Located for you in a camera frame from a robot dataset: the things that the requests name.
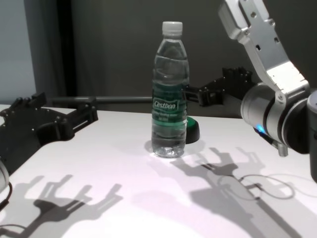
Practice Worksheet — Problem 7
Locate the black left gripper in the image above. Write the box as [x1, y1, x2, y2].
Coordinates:
[0, 92, 99, 176]

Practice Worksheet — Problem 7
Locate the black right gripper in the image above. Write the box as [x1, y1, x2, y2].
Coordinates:
[182, 66, 256, 107]

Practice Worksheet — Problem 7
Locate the thin grey horizontal rail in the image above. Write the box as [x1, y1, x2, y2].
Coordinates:
[51, 96, 156, 105]

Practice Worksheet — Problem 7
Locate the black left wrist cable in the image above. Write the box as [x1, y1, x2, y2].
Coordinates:
[0, 183, 13, 211]

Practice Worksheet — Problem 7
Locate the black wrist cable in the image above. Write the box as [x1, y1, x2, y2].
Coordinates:
[0, 183, 13, 211]
[255, 128, 288, 157]

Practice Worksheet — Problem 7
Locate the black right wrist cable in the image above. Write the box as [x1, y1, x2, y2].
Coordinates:
[255, 128, 288, 157]

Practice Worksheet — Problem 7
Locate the clear plastic water bottle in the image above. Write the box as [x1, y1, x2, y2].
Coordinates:
[151, 21, 191, 158]

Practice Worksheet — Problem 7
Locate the green button black base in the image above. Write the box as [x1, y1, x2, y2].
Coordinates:
[185, 118, 200, 145]

